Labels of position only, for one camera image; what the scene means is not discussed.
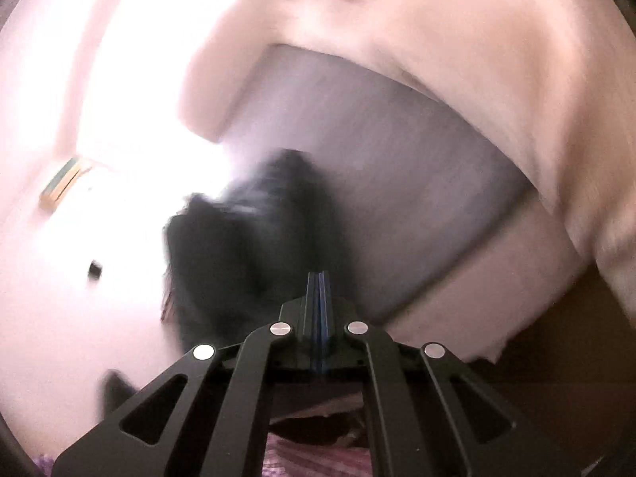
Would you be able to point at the white headboard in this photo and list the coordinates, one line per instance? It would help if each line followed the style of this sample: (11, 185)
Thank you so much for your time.
(223, 84)

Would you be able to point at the black wall switch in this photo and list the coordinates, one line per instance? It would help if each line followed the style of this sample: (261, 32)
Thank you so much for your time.
(94, 269)

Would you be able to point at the person's pink plaid clothing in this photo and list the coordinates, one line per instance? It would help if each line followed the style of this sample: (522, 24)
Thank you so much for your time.
(298, 459)

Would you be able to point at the bed with grey quilted sheet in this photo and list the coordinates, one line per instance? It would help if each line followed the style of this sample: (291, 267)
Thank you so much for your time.
(422, 184)

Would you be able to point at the wall air conditioner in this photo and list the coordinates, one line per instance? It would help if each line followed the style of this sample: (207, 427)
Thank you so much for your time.
(64, 184)

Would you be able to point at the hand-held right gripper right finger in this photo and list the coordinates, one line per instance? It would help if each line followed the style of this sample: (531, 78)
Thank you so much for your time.
(343, 320)

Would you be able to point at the dark puffer jacket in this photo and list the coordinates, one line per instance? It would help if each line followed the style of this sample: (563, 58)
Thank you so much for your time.
(238, 258)

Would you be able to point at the beige leaf-print duvet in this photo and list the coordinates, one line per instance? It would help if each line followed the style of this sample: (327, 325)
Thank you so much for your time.
(497, 59)

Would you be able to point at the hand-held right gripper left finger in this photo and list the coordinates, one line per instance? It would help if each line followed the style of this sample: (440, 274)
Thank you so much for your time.
(298, 320)

